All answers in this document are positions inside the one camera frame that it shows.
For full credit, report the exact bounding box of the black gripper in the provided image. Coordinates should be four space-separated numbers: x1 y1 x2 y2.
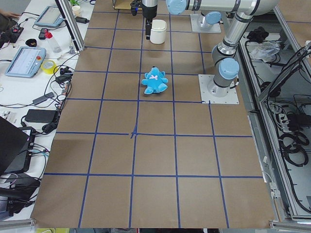
141 0 158 40

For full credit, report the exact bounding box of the white trash can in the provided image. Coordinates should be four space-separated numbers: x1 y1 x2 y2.
150 19 167 44

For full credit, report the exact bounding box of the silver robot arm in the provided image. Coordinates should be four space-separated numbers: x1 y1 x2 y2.
166 0 279 97
199 11 221 31

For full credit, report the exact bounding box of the blue teddy bear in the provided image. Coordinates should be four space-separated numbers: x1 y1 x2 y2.
141 66 168 95

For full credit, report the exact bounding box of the white paper cup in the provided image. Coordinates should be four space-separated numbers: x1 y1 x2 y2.
72 5 82 17

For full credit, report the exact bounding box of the blue teach pendant far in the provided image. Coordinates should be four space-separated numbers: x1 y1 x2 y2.
34 6 63 28

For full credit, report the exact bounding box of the blue teach pendant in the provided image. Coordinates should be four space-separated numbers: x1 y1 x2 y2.
34 6 63 28
5 47 46 78

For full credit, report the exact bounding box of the clear bottle red cap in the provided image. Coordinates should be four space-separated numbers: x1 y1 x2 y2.
44 30 62 53

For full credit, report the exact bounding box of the black phone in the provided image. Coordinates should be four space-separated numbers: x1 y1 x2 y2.
38 28 48 40

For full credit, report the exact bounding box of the yellow tape roll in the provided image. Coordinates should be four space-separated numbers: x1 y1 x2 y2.
40 60 56 74

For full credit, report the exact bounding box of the black round bowl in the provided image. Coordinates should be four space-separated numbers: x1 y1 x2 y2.
25 38 37 48

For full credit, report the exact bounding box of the crumpled white cloth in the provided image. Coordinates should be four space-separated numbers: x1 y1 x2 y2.
250 42 280 62

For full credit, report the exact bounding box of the blue teach pendant near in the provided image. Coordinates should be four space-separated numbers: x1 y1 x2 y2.
5 47 46 78

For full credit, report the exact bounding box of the black power adapter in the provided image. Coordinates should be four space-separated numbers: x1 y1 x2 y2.
25 109 57 123

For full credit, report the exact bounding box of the black laptop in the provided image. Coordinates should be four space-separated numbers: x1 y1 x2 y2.
0 117 35 175

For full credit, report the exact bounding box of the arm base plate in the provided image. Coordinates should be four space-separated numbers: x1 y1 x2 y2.
190 12 221 33
198 74 239 104

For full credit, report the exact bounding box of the aluminium frame post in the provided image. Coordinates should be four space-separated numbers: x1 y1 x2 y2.
55 0 85 51

